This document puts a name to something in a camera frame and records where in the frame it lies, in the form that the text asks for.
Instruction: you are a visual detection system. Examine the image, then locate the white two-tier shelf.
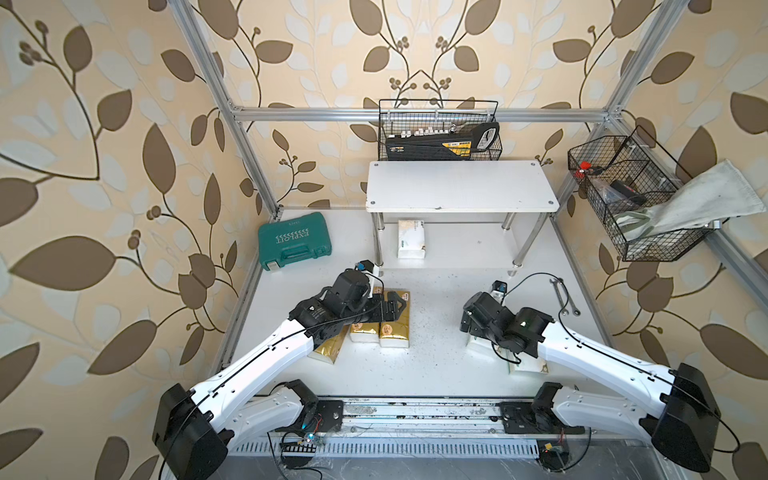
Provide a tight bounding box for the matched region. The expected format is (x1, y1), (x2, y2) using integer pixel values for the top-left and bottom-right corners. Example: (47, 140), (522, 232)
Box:
(365, 160), (560, 271)

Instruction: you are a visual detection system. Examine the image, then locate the white tissue pack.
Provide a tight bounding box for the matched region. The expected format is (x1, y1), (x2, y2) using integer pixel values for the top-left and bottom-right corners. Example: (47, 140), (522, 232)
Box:
(508, 356), (549, 375)
(397, 219), (426, 260)
(466, 335), (496, 359)

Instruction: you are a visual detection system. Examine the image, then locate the black yellow tool box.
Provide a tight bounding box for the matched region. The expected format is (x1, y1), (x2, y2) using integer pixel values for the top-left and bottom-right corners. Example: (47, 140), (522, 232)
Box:
(380, 122), (502, 161)

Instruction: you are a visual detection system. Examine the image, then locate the gold tissue pack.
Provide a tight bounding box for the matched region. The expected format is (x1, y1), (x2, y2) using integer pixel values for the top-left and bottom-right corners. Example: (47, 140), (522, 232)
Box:
(348, 286), (383, 343)
(309, 326), (349, 365)
(379, 290), (412, 349)

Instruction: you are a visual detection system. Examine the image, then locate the silver wrench left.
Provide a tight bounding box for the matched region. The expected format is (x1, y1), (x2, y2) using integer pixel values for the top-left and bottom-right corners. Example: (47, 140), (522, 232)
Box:
(550, 278), (569, 315)

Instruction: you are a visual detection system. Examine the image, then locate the green plastic tool case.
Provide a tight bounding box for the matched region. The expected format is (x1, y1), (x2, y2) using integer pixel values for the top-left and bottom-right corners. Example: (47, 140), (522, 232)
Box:
(258, 212), (332, 271)

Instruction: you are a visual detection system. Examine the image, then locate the red handled tool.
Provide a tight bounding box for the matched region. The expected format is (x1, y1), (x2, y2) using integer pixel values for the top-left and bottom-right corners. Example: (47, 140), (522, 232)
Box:
(573, 161), (604, 181)

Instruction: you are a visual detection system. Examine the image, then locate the black wire basket rear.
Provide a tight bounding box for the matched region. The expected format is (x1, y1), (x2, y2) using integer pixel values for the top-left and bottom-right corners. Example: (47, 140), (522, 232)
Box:
(378, 97), (499, 161)

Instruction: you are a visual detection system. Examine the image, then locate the white cloth rag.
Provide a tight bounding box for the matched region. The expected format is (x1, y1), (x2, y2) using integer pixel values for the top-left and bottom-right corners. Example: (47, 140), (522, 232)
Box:
(615, 160), (767, 240)

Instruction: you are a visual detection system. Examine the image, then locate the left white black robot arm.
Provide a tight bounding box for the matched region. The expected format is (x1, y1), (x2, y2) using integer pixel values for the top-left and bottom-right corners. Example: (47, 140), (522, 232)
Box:
(152, 265), (407, 479)

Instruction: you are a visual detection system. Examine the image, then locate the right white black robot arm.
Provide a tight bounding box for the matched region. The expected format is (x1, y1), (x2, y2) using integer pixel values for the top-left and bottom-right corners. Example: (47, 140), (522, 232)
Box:
(460, 292), (721, 473)

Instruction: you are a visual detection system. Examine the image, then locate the black wire basket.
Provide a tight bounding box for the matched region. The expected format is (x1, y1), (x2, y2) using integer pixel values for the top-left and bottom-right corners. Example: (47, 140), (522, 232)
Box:
(568, 126), (721, 262)
(378, 97), (499, 161)

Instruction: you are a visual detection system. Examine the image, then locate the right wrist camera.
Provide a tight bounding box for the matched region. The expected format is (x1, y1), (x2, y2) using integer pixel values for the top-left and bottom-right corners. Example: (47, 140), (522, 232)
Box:
(490, 280), (508, 303)

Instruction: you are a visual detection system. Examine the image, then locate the silver wrench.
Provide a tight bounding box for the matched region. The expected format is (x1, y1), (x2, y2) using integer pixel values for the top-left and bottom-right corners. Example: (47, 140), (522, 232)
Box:
(557, 278), (582, 316)
(550, 278), (569, 315)

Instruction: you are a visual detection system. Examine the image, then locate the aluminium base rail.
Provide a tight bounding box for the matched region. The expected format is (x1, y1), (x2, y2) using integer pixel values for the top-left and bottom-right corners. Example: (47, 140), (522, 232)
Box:
(218, 389), (645, 460)

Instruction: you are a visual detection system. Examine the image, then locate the silver wrench right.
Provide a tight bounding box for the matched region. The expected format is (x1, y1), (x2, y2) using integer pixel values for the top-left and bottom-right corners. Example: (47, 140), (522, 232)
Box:
(557, 278), (582, 316)

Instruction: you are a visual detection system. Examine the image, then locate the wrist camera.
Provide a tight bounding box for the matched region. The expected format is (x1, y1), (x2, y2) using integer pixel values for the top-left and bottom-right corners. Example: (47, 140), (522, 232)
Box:
(490, 280), (508, 303)
(355, 260), (380, 277)

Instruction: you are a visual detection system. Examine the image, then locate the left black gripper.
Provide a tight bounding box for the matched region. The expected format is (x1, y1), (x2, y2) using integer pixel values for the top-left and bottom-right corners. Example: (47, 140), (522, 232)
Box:
(343, 293), (411, 330)

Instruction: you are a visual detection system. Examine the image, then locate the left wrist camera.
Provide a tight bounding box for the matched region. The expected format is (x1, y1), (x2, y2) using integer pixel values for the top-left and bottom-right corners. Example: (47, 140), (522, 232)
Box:
(355, 260), (380, 277)

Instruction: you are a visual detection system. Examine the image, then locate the black wire basket right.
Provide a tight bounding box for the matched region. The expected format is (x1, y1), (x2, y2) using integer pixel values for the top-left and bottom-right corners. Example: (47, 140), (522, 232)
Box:
(568, 126), (721, 262)

